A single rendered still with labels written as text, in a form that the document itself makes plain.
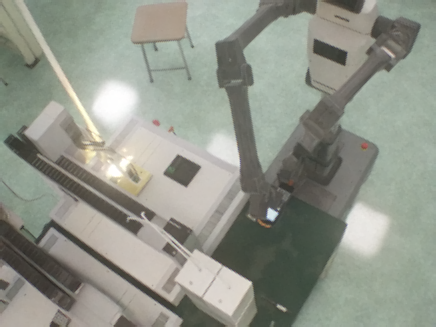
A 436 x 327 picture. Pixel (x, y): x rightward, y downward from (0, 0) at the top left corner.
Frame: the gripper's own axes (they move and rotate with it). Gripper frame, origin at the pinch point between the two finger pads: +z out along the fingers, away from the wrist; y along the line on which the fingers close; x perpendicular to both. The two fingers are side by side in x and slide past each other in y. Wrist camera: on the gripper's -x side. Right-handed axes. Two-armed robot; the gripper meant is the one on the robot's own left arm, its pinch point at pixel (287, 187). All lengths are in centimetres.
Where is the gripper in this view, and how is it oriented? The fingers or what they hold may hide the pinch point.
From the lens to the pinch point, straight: 186.1
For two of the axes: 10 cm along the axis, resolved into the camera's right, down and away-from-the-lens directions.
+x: 5.6, -4.2, 7.2
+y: 8.1, 4.5, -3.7
